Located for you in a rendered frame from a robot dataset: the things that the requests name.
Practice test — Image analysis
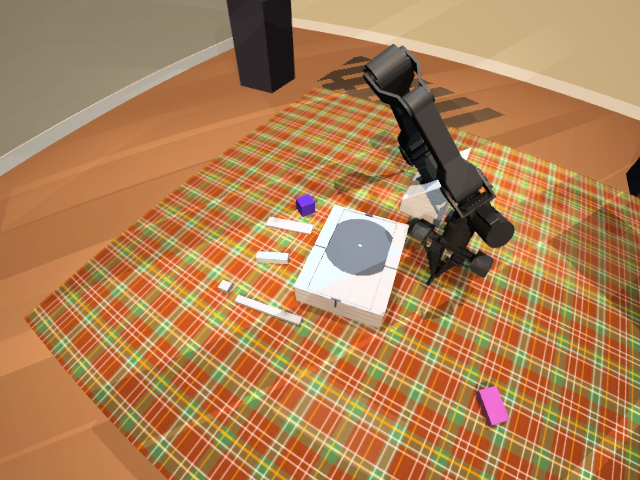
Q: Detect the pink rectangular block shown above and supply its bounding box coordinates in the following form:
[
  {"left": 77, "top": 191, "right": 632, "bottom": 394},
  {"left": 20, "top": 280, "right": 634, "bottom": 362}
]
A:
[{"left": 476, "top": 386, "right": 510, "bottom": 426}]

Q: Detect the purple cube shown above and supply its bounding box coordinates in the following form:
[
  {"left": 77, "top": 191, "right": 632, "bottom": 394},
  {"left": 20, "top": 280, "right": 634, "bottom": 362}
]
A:
[{"left": 296, "top": 193, "right": 315, "bottom": 217}]

